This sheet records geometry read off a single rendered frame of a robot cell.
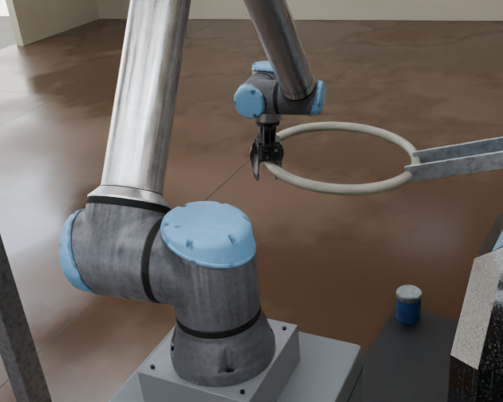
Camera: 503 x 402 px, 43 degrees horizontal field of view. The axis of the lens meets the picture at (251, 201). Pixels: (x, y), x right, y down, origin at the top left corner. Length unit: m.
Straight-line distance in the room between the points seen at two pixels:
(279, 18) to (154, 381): 0.77
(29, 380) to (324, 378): 1.27
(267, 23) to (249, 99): 0.34
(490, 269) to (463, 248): 1.50
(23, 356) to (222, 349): 1.23
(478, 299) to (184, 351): 0.91
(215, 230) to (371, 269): 2.11
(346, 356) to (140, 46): 0.70
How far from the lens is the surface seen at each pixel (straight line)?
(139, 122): 1.14
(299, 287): 2.96
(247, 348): 1.10
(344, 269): 3.07
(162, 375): 1.16
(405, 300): 2.66
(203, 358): 1.10
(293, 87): 1.58
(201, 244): 0.99
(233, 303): 1.05
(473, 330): 1.76
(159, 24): 1.19
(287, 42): 1.45
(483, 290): 1.77
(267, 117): 1.84
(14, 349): 2.20
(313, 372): 1.26
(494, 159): 1.85
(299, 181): 1.81
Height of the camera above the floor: 1.70
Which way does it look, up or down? 27 degrees down
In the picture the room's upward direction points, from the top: 6 degrees counter-clockwise
